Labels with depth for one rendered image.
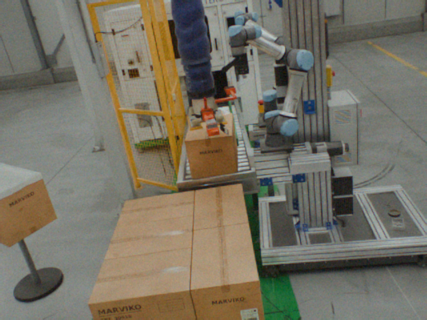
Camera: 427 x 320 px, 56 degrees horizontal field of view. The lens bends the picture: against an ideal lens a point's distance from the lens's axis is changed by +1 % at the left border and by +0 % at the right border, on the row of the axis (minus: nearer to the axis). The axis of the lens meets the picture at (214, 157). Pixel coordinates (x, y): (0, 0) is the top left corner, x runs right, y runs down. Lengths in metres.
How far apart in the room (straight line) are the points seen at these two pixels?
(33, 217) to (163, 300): 1.30
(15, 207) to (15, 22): 10.87
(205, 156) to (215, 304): 1.36
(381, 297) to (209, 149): 1.67
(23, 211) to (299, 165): 1.98
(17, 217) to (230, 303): 1.65
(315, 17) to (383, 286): 1.89
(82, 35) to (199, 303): 2.56
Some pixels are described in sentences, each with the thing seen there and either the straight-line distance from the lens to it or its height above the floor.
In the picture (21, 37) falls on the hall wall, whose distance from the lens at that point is 13.74.
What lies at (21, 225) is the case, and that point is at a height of 0.73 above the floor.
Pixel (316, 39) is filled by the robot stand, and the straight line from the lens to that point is 2.78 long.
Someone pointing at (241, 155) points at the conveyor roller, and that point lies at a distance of 3.94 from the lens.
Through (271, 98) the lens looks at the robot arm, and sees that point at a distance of 3.16.
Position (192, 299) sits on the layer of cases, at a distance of 2.47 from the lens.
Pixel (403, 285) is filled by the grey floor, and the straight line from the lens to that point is 3.22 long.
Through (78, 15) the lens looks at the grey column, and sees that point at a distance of 3.93.
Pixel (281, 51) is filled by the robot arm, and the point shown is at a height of 1.65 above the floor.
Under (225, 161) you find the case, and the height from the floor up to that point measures 0.73.
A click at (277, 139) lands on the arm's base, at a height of 1.09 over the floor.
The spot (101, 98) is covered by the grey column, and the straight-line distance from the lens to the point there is 4.02.
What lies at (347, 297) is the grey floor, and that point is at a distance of 3.08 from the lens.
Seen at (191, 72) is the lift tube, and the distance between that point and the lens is 2.99.
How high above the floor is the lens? 2.12
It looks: 24 degrees down
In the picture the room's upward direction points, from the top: 10 degrees counter-clockwise
